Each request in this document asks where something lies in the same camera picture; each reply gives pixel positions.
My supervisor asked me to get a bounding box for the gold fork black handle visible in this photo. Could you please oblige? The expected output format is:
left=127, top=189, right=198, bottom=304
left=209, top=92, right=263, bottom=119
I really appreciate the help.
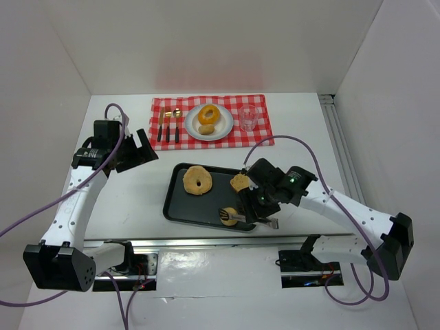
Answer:
left=165, top=107, right=173, bottom=143

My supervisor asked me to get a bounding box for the aluminium rail front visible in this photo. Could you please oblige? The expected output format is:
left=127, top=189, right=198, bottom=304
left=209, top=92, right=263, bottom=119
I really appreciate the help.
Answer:
left=84, top=233, right=355, bottom=249

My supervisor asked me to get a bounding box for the gold spoon black handle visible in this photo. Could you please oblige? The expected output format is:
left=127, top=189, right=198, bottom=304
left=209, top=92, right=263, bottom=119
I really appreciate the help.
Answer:
left=173, top=108, right=182, bottom=144

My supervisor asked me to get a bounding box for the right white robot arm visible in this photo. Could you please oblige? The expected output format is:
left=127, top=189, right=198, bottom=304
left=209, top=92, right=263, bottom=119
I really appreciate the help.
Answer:
left=218, top=158, right=414, bottom=281

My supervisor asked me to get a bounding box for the aluminium rail right side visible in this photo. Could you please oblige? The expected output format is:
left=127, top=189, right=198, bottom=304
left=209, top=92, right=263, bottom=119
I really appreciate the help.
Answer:
left=318, top=94, right=365, bottom=204

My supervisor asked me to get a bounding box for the aluminium rail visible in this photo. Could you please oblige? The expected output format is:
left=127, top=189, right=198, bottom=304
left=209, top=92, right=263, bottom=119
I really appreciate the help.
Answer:
left=84, top=233, right=355, bottom=249
left=318, top=94, right=365, bottom=204

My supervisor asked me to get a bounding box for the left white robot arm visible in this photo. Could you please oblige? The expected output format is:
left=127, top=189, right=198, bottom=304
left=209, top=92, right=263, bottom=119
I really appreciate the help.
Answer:
left=23, top=120, right=158, bottom=292

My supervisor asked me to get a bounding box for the large pale bagel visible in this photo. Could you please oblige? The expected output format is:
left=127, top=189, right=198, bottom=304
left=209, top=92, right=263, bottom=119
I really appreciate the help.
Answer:
left=183, top=166, right=212, bottom=195

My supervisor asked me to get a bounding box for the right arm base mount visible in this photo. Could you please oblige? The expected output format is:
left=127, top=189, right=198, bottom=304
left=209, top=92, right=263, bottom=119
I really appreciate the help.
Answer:
left=275, top=250, right=344, bottom=288

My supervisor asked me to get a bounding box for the small round bun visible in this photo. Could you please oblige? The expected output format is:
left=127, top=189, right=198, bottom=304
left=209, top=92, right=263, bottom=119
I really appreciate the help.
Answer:
left=198, top=124, right=215, bottom=135
left=219, top=207, right=238, bottom=227

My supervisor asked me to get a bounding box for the red checkered cloth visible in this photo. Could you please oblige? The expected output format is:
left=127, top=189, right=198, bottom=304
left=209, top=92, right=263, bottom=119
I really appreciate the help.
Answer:
left=148, top=94, right=272, bottom=151

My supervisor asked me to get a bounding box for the black rectangular tray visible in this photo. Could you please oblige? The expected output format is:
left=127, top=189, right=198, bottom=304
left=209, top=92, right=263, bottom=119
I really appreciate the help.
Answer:
left=163, top=163, right=255, bottom=232

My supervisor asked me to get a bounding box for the purple cable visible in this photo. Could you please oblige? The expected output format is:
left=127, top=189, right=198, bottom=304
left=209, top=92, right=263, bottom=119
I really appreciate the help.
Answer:
left=0, top=103, right=145, bottom=330
left=243, top=135, right=391, bottom=306

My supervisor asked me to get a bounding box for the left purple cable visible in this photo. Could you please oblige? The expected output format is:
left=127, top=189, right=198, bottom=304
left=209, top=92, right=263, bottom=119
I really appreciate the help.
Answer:
left=0, top=103, right=145, bottom=330

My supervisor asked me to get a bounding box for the clear drinking glass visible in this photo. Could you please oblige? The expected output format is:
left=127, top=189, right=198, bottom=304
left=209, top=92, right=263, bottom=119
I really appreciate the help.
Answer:
left=238, top=104, right=259, bottom=131

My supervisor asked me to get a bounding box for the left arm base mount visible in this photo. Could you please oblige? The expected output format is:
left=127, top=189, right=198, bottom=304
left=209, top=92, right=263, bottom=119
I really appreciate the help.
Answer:
left=107, top=252, right=159, bottom=292

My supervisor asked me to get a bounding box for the orange glazed donut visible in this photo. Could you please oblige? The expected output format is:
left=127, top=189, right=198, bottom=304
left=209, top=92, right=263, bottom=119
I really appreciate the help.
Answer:
left=198, top=104, right=220, bottom=125

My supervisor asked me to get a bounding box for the white round plate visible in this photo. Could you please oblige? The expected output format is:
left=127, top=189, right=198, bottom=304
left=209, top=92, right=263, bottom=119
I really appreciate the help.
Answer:
left=184, top=104, right=234, bottom=142

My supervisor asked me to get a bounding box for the gold knife black handle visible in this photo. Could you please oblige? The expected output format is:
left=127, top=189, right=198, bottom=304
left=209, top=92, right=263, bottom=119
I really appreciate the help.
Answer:
left=157, top=107, right=165, bottom=142

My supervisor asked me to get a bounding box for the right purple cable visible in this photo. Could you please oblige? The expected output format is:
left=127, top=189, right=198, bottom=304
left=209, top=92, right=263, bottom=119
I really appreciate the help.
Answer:
left=243, top=135, right=391, bottom=306

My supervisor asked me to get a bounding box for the brown bread slice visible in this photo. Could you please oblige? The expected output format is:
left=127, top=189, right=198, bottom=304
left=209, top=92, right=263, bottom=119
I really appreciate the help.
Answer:
left=230, top=173, right=249, bottom=193

